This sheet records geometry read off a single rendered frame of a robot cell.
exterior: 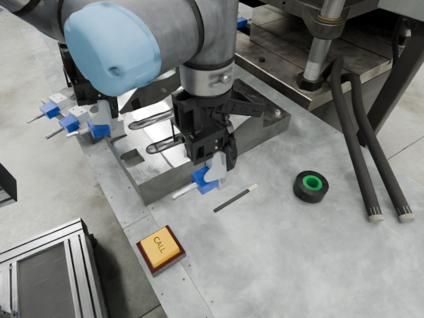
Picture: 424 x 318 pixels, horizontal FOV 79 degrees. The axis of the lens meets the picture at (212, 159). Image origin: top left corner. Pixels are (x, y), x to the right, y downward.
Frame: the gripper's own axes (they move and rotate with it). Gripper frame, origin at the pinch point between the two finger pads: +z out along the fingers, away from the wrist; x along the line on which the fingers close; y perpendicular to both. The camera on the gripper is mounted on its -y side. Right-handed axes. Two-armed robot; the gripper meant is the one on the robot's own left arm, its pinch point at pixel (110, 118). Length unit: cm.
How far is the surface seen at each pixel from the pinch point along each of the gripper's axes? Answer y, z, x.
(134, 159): -1.7, 6.6, 9.5
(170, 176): -6.3, 4.4, 19.7
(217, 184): -10.5, -4.1, 30.8
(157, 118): -13.2, 4.7, -0.1
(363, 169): -47, -4, 45
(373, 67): -110, -1, 12
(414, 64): -88, -17, 29
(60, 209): 22, 107, -49
